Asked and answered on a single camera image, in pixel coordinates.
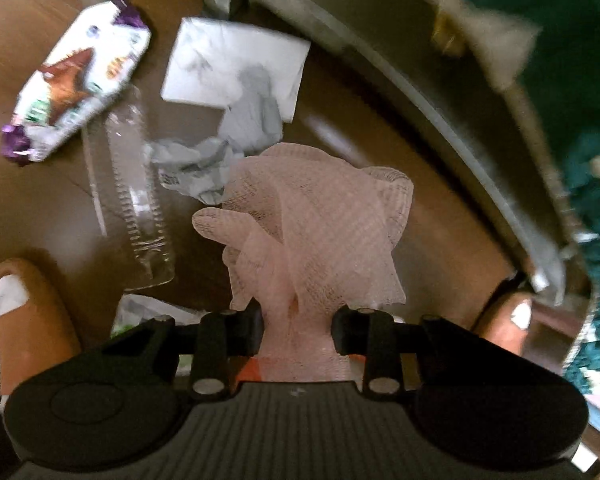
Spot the teal shaggy rug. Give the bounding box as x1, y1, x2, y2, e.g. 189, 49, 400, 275
430, 0, 600, 397

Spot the crumpled grey tissue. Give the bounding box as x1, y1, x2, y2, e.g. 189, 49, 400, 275
217, 66, 285, 153

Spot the person's left foot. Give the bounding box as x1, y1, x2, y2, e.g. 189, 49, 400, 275
0, 259, 84, 417

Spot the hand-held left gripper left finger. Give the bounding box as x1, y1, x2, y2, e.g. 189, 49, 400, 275
100, 305, 265, 402

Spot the crumpled grey printed paper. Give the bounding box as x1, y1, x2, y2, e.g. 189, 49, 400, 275
144, 137, 242, 206

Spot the grey metal furniture frame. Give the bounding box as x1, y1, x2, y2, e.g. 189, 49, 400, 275
202, 0, 597, 307

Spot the person's right foot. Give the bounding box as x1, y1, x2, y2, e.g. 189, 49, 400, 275
472, 280, 537, 357

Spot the person's foot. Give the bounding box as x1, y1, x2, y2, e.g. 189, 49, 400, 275
0, 259, 84, 417
472, 280, 537, 357

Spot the clear plastic bottle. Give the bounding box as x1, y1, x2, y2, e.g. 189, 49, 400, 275
82, 85, 177, 293

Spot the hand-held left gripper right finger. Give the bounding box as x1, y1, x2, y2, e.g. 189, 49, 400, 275
330, 305, 487, 399

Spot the pink foam mesh net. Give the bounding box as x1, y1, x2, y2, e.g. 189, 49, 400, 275
192, 142, 415, 382

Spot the white purple snack wrapper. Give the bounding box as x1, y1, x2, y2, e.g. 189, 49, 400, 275
1, 0, 153, 163

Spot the white green plastic wrapper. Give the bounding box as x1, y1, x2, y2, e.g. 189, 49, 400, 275
111, 294, 207, 340

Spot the white paper sheet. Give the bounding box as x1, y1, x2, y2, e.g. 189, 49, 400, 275
161, 17, 312, 123

